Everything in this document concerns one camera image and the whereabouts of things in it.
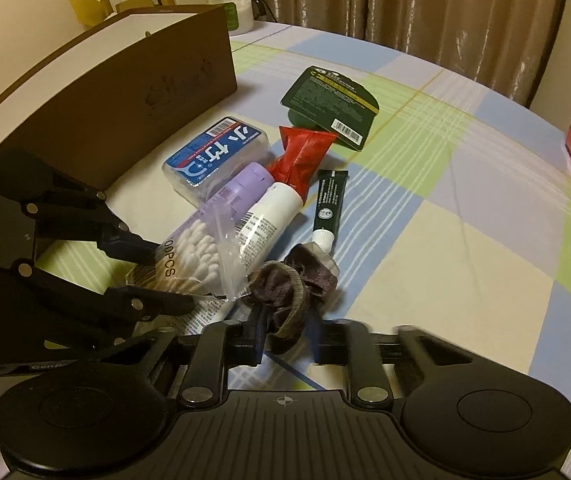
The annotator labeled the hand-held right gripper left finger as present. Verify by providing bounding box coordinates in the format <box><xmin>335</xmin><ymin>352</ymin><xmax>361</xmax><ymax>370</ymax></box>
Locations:
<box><xmin>98</xmin><ymin>310</ymin><xmax>271</xmax><ymax>408</ymax></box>

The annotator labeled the brown storage box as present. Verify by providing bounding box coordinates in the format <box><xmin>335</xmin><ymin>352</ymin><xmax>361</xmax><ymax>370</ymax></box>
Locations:
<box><xmin>0</xmin><ymin>4</ymin><xmax>239</xmax><ymax>207</ymax></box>

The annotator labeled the blue floss pick box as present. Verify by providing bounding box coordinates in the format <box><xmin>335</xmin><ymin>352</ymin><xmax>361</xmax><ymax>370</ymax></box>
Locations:
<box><xmin>162</xmin><ymin>116</ymin><xmax>271</xmax><ymax>207</ymax></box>

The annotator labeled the purple capped bottle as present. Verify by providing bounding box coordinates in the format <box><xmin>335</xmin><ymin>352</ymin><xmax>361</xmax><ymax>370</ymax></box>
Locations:
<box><xmin>204</xmin><ymin>161</ymin><xmax>274</xmax><ymax>223</ymax></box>

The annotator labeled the plaid cloth covered desktop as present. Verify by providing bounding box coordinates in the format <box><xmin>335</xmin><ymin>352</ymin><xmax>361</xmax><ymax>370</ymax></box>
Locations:
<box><xmin>40</xmin><ymin>21</ymin><xmax>571</xmax><ymax>461</ymax></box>

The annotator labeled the brown hair scrunchie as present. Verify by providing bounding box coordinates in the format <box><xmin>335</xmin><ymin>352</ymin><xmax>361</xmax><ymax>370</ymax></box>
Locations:
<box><xmin>238</xmin><ymin>242</ymin><xmax>340</xmax><ymax>357</ymax></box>

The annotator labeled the small green ointment tube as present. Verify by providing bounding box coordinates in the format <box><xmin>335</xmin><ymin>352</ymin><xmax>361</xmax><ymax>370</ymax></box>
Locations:
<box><xmin>311</xmin><ymin>169</ymin><xmax>350</xmax><ymax>252</ymax></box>

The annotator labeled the white jar with green label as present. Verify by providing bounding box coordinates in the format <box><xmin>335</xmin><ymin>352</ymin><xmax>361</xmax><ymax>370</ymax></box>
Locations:
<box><xmin>204</xmin><ymin>0</ymin><xmax>255</xmax><ymax>37</ymax></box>

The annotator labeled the cotton swab bag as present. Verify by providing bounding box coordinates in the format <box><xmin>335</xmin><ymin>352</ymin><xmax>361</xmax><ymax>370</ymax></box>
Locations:
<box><xmin>125</xmin><ymin>204</ymin><xmax>255</xmax><ymax>305</ymax></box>

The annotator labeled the beige curtain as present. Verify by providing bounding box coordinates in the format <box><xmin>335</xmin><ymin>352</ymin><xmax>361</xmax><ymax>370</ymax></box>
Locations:
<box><xmin>225</xmin><ymin>0</ymin><xmax>571</xmax><ymax>109</ymax></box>

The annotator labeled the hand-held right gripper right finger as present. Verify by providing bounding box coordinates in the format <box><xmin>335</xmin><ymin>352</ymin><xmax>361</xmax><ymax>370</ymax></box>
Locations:
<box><xmin>313</xmin><ymin>320</ymin><xmax>476</xmax><ymax>407</ymax></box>

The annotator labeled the red foil packet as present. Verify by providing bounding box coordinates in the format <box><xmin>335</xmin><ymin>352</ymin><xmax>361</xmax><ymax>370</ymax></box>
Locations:
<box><xmin>269</xmin><ymin>125</ymin><xmax>339</xmax><ymax>202</ymax></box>

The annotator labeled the dark green lip balm card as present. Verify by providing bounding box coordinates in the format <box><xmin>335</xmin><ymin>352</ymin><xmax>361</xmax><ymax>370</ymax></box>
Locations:
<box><xmin>280</xmin><ymin>65</ymin><xmax>381</xmax><ymax>154</ymax></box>

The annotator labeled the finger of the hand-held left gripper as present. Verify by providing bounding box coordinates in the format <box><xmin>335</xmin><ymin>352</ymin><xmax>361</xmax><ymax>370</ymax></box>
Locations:
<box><xmin>12</xmin><ymin>259</ymin><xmax>197</xmax><ymax>347</ymax></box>
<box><xmin>24</xmin><ymin>171</ymin><xmax>162</xmax><ymax>266</ymax></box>

